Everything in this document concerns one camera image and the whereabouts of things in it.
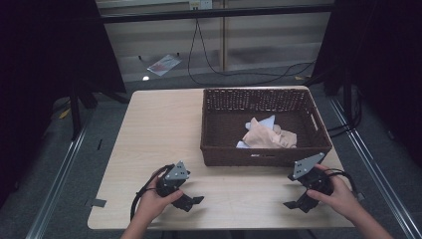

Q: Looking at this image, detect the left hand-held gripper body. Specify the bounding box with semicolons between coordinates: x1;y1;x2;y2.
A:
155;160;192;200

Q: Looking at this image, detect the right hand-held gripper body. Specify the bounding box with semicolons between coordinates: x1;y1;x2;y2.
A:
287;151;334;197

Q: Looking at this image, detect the person's left hand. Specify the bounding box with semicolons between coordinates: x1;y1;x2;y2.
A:
134;167;185;227

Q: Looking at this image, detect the person's right hand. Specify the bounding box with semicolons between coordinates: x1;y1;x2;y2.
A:
306;163;363;221

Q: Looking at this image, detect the beige cloth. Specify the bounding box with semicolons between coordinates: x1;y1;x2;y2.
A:
242;117;299;149

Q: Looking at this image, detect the grey tape strip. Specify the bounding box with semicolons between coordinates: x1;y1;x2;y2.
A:
90;197;107;209

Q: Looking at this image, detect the light blue cloth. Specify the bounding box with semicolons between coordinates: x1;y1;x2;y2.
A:
235;115;277;149

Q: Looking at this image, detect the brown wicker basket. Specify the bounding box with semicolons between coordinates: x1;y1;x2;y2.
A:
199;87;333;168

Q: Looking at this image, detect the black metal stand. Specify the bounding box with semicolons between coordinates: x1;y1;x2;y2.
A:
67;87;100;141

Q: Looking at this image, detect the paper sheet on floor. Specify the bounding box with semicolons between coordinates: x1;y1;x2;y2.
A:
146;54;183;78

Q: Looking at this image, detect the black curtain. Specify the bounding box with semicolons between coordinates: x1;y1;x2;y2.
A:
312;0;422;168
0;0;127;208

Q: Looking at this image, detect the black horizontal bar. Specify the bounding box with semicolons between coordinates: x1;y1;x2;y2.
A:
99;3;335;25

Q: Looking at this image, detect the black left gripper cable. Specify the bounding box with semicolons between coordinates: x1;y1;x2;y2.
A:
129;163;176;222

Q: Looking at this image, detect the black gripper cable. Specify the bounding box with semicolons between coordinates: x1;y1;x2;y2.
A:
322;167;361;197
129;163;176;222

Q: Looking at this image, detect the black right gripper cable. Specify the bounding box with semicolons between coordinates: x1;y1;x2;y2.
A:
322;167;361;197

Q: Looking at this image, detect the metal floor rail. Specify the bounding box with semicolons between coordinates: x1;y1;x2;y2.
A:
25;114;93;239
327;95;422;239

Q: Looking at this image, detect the bundle of black cables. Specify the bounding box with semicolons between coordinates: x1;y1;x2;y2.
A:
327;94;363;139

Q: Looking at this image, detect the black floor cable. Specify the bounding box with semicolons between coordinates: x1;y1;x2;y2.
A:
186;18;317;87

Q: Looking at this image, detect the white wall socket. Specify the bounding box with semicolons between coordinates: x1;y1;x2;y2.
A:
188;0;214;11

